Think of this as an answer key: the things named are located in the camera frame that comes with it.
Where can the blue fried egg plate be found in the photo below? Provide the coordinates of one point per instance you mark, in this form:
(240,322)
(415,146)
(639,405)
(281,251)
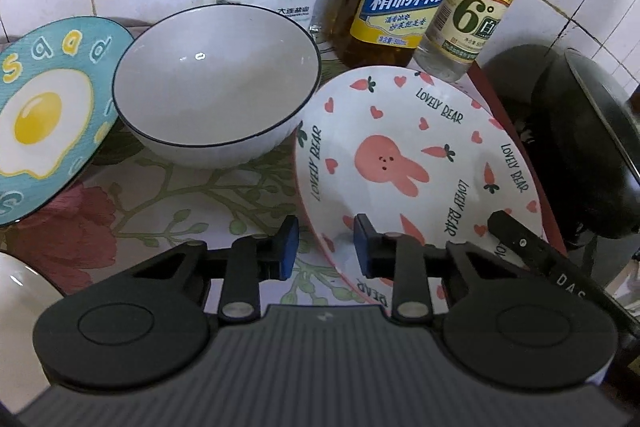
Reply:
(56,108)

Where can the pink rabbit lovely bear plate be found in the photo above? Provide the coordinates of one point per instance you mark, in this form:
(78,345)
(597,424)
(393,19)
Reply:
(416,156)

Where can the white bowl with dark rim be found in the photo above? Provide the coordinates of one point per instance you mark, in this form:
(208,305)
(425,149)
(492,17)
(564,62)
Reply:
(218,85)

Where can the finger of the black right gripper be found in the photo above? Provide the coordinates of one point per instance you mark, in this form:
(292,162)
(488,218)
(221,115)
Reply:
(548,263)

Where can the floral tablecloth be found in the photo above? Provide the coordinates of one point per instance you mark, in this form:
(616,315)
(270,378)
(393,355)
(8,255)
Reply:
(128,205)

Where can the black wok with glass lid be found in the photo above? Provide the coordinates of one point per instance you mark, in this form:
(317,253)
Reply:
(580,132)

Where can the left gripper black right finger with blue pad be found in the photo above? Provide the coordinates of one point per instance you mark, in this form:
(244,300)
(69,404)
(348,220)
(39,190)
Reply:
(400,259)

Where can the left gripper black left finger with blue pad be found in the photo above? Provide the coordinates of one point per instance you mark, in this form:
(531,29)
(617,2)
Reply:
(254,259)

